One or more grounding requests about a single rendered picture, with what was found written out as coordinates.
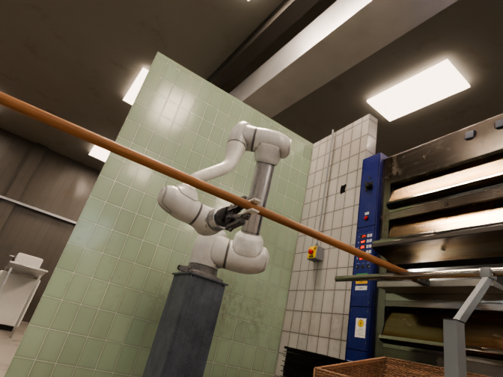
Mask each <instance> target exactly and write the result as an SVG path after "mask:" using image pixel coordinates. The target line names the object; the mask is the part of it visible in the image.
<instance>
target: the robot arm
mask: <svg viewBox="0 0 503 377"><path fill-rule="evenodd" d="M290 147H291V140H290V139H289V138H288V137H287V136H286V135H285V134H283V133H281V132H278V131H275V130H272V129H266V128H260V127H256V126H252V125H251V124H250V123H248V122H246V121H241V122H239V123H238V124H237V125H236V126H235V127H234V128H233V129H232V130H231V133H230V135H229V137H228V142H227V146H226V154H225V160H224V161H223V162H221V163H219V164H217V165H214V166H211V167H208V168H205V169H203V170H200V171H196V172H195V173H193V174H191V176H194V177H196V178H198V179H200V180H203V181H204V182H206V181H208V180H212V179H215V178H217V177H221V176H224V175H226V174H228V173H230V172H231V171H232V170H233V169H235V167H236V166H237V164H238V162H239V160H240V159H241V157H242V156H243V154H244V152H245V151H250V152H254V159H255V161H256V164H255V168H254V174H253V177H252V182H251V188H250V191H249V196H248V197H247V196H242V197H241V198H244V199H246V200H248V201H251V202H252V203H256V204H257V205H259V206H262V207H264V208H266V202H267V198H268V194H269V190H270V186H271V182H272V176H273V172H274V169H275V166H276V165H277V164H278V163H279V161H280V160H281V159H285V158H287V157H288V156H289V155H290ZM195 189H196V188H195V187H192V186H190V185H187V184H185V183H182V184H179V185H176V186H165V187H162V188H161V190H160V191H159V194H158V196H157V201H158V204H159V206H160V207H161V208H162V209H163V210H164V211H165V212H167V213H168V214H169V215H171V216H172V217H174V218H176V219H177V220H179V221H182V222H185V223H187V224H189V225H190V226H192V227H193V228H194V229H195V231H196V232H197V233H199V235H198V237H197V239H196V240H195V244H194V246H193V248H192V253H191V256H190V260H189V264H188V265H187V266H183V265H179V266H178V267H177V269H178V270H179V272H194V273H196V274H199V275H203V276H205V277H208V278H211V279H213V280H216V281H220V282H222V283H223V280H222V279H220V278H218V277H216V276H217V271H218V269H227V270H229V271H232V272H237V273H241V274H247V275H255V274H259V273H261V272H264V271H265V269H266V266H267V263H268V261H269V252H268V250H267V249H266V248H265V247H264V246H263V239H262V237H261V235H260V229H261V225H262V221H263V216H261V215H258V213H259V211H258V210H256V209H253V208H251V209H246V210H245V211H242V212H241V210H242V209H243V208H242V207H240V206H237V205H235V204H231V205H230V206H225V207H219V208H216V209H214V208H211V207H209V206H206V205H204V204H202V203H200V202H199V201H198V193H197V191H196V190H195ZM239 212H241V214H238V213H239ZM240 226H242V228H241V230H240V231H239V232H238V233H236V234H235V237H234V239H233V240H230V239H228V238H227V234H226V233H225V231H224V230H227V231H230V232H231V231H232V230H233V229H235V228H238V227H240Z"/></svg>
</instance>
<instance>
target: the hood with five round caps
mask: <svg viewBox="0 0 503 377"><path fill-rule="evenodd" d="M500 153H503V114H500V115H498V116H496V117H492V118H490V119H488V120H485V121H483V122H480V123H477V124H475V125H473V126H469V127H467V128H465V129H461V130H460V131H457V132H454V133H451V134H450V135H446V136H444V137H441V138H438V139H436V140H434V141H431V142H428V143H426V144H422V145H421V146H418V147H415V148H413V149H411V150H407V151H405V152H403V153H399V154H397V155H395V156H392V162H391V184H392V185H398V184H401V183H405V182H408V181H410V180H415V179H418V178H421V177H425V176H427V175H431V174H434V173H438V172H440V171H445V170H448V169H450V168H455V167H457V166H460V165H464V164H467V163H470V162H474V161H477V160H480V159H485V158H487V157H490V156H494V155H497V154H500Z"/></svg>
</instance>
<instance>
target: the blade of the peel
mask: <svg viewBox="0 0 503 377"><path fill-rule="evenodd" d="M480 280H481V279H473V280H442V281H430V285H429V286H422V285H420V284H418V283H415V282H413V281H380V282H377V287H379V288H381V289H384V290H387V291H389V292H392V293H427V294H471V293H472V291H473V290H474V288H475V287H476V286H477V285H478V283H479V281H480ZM485 294H503V286H502V285H501V284H500V283H498V282H496V281H493V282H492V283H491V285H490V287H489V288H488V290H487V291H486V292H485Z"/></svg>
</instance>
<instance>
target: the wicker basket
mask: <svg viewBox="0 0 503 377"><path fill-rule="evenodd" d="M389 365H391V366H389ZM394 365H395V366H394ZM398 365H399V366H398ZM392 366H393V367H392ZM377 367H378V368H377ZM404 367H405V368H404ZM409 367H410V368H409ZM419 370H421V371H419ZM425 370H426V371H425ZM402 371H403V372H402ZM422 371H423V372H422ZM428 371H429V372H428ZM359 373H360V374H359ZM386 373H387V374H386ZM399 373H400V374H399ZM408 373H409V374H408ZM413 373H414V374H413ZM422 373H423V374H422ZM432 373H433V374H432ZM396 375H397V376H396ZM313 377H445V368H444V367H438V366H432V365H428V364H422V363H416V362H412V361H405V360H401V359H396V358H391V357H390V358H389V357H386V356H384V357H380V358H378V357H377V358H371V359H365V360H360V361H351V362H346V363H341V364H332V365H326V366H321V367H315V368H314V373H313ZM467 377H492V376H485V375H480V374H477V373H469V372H467Z"/></svg>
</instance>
